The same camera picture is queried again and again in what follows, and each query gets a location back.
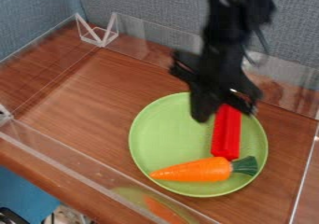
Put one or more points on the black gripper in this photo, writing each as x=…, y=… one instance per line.
x=215, y=85

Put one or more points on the clear acrylic corner bracket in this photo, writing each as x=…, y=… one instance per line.
x=98, y=36

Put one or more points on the clear acrylic enclosure wall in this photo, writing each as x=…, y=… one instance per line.
x=70, y=97

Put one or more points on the red toy block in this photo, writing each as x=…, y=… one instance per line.
x=226, y=139

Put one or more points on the orange toy carrot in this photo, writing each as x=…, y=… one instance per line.
x=207, y=170

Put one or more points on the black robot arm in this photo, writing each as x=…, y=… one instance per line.
x=234, y=20

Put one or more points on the green plate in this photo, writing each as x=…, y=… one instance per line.
x=166, y=138

